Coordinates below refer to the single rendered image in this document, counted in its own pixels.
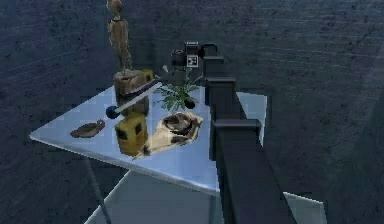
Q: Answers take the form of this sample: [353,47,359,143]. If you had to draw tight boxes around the small yellow box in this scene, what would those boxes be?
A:
[141,68,155,83]

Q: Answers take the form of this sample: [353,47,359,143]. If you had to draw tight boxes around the green house plant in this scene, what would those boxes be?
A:
[153,79,201,113]

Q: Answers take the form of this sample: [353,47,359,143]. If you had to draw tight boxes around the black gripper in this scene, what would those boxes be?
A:
[105,48,197,120]

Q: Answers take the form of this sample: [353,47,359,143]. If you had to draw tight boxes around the brown shallow dish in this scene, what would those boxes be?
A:
[69,119,107,139]

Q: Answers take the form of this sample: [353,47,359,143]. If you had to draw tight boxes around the pale blue glass table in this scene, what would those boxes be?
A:
[29,84,328,224]

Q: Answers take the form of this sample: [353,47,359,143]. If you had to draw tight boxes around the brown wooden figure statue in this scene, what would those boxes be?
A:
[106,0,150,116]

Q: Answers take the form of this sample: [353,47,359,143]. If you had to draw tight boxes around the yellow box with dark holes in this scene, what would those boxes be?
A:
[114,112,149,157]

